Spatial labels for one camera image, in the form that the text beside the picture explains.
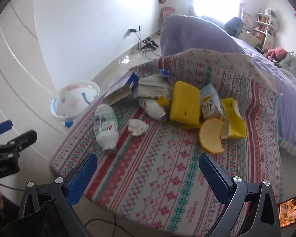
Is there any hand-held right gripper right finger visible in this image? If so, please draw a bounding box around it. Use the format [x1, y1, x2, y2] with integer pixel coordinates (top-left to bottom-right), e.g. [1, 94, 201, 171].
[199, 152, 280, 237]

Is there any white paper carton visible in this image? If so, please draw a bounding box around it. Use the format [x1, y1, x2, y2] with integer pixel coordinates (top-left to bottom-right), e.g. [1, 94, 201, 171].
[133, 75, 174, 99]

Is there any pink plush toy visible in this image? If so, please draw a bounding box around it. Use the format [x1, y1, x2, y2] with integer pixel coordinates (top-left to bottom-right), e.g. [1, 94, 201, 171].
[266, 47, 289, 61]

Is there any crushed yellow carton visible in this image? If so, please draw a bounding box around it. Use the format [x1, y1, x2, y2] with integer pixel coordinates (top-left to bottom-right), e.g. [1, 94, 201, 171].
[219, 98, 247, 140]

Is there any white plastic bottle green label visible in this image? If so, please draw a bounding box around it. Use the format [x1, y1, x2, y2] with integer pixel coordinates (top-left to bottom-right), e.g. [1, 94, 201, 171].
[94, 104, 119, 155]

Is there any white cartoon print bucket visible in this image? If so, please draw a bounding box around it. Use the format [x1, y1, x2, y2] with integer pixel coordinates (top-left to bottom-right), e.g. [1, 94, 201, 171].
[51, 80, 101, 128]

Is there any bright window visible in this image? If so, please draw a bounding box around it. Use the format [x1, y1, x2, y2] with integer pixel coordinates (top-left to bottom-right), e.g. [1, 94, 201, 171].
[192, 0, 242, 23]

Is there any beige box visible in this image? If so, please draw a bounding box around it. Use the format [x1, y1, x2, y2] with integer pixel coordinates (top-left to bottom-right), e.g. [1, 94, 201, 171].
[238, 32, 260, 48]

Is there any yellow plastic wrapper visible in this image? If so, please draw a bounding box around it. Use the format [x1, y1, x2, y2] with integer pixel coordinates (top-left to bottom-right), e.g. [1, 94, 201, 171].
[157, 96, 172, 108]

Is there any white tissue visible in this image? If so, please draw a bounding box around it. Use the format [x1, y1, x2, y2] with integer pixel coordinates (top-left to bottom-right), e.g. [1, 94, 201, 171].
[127, 118, 150, 137]

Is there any dark office chair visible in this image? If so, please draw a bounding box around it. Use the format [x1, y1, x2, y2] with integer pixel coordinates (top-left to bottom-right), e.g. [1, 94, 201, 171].
[224, 17, 244, 37]

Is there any bright orange screen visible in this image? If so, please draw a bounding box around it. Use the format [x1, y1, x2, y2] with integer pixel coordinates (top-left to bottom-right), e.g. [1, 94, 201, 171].
[279, 195, 296, 228]

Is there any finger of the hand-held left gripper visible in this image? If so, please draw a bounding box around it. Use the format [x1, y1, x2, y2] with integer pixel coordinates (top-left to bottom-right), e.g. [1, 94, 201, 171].
[0, 120, 13, 138]
[4, 129, 38, 153]

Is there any blue cardboard box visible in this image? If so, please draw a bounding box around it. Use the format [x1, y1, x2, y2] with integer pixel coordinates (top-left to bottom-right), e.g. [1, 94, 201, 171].
[103, 72, 140, 105]

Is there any white bookshelf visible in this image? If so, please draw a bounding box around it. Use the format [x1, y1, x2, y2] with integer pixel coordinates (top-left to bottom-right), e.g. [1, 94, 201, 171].
[252, 8, 279, 52]

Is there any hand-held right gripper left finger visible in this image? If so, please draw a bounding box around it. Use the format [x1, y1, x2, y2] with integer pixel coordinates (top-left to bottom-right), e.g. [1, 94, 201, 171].
[17, 153, 98, 237]

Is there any purple pillow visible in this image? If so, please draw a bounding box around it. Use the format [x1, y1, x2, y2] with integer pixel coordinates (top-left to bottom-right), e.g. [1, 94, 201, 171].
[160, 15, 252, 57]

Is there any grey plush toy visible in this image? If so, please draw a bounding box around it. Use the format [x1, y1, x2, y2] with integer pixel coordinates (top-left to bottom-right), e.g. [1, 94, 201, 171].
[279, 53, 296, 79]

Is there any beige milk carton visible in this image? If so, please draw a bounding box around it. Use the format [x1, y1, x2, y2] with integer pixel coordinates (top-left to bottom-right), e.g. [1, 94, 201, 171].
[200, 83, 228, 124]

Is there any patterned knit blanket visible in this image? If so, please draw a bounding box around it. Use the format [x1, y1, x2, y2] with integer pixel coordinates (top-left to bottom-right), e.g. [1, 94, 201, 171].
[51, 48, 283, 237]

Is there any thin black cable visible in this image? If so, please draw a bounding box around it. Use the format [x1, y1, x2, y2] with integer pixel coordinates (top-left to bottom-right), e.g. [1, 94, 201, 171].
[85, 216, 125, 237]

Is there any yellow sponge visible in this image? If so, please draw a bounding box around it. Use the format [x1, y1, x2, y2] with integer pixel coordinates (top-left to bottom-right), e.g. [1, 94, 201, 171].
[170, 80, 201, 129]

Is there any white wardrobe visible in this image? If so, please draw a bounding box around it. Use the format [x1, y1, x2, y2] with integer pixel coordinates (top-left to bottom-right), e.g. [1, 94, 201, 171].
[0, 0, 58, 158]

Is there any blue printed carton piece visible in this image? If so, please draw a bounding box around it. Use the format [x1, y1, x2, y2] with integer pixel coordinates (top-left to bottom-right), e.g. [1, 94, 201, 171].
[159, 64, 173, 77]

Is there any bed with purple sheet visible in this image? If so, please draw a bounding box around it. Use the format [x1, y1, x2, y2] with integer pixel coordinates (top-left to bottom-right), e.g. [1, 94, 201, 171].
[237, 37, 296, 157]

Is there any crushed white plastic bottle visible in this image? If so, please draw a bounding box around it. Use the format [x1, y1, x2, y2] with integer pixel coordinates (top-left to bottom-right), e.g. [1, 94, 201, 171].
[138, 97, 167, 121]

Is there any black red electronic device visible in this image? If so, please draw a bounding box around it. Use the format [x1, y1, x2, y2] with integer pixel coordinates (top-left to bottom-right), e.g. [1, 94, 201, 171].
[141, 38, 160, 51]

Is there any power strip with cables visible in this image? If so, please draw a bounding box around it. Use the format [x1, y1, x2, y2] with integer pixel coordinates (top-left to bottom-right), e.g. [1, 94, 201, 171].
[138, 31, 161, 60]

